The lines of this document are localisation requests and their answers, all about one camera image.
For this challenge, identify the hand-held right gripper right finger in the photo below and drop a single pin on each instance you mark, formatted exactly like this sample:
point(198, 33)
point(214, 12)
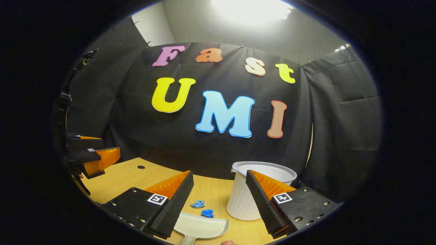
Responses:
point(262, 204)

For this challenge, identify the grey plastic dustpan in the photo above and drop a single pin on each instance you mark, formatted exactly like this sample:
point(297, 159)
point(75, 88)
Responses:
point(201, 226)

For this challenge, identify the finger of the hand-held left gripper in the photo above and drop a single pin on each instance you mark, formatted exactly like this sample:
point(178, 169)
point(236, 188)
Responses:
point(83, 142)
point(102, 160)

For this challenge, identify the wooden desktop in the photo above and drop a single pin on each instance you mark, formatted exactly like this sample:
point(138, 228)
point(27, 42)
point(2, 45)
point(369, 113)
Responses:
point(126, 177)

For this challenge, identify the white ribbed garbage bin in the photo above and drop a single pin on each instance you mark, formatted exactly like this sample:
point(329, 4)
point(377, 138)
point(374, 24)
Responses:
point(243, 200)

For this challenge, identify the dark blue paper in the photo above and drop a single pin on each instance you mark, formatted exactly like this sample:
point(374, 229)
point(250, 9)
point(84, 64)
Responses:
point(207, 213)

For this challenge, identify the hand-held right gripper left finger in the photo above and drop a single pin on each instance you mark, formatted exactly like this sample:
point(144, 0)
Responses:
point(175, 207)

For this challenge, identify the light blue paper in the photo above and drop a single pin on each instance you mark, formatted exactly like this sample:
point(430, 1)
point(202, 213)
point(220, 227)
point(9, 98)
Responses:
point(197, 204)

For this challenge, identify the ceiling light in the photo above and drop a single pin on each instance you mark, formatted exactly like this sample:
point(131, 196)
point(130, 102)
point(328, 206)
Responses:
point(252, 8)

